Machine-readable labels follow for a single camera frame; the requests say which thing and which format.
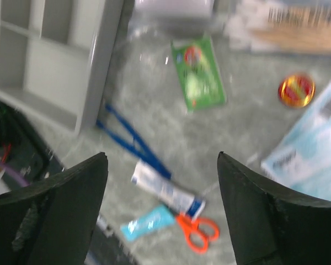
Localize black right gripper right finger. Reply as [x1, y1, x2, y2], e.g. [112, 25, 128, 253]
[217, 152, 331, 264]

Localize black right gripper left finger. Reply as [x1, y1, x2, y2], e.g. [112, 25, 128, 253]
[0, 152, 108, 264]

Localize blue plastic tweezers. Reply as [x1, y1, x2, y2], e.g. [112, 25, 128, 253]
[96, 104, 172, 180]

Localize green medicine box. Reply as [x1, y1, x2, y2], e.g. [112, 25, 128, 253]
[170, 36, 227, 112]

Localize bag of cotton swabs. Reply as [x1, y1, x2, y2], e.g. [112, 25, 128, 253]
[224, 1, 331, 55]

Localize small clear white packet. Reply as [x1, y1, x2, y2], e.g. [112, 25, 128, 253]
[129, 0, 215, 28]

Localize orange scissors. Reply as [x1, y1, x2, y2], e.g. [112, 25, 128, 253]
[175, 214, 220, 255]

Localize light blue mask packet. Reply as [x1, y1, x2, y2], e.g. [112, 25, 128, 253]
[261, 82, 331, 201]

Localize teal sachet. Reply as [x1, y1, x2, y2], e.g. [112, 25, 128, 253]
[120, 205, 175, 241]

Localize round red yellow tin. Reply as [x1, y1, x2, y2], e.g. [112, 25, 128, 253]
[277, 73, 316, 108]

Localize grey plastic tray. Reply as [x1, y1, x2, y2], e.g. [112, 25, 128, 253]
[0, 0, 123, 135]

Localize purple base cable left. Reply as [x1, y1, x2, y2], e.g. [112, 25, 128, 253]
[0, 146, 31, 191]

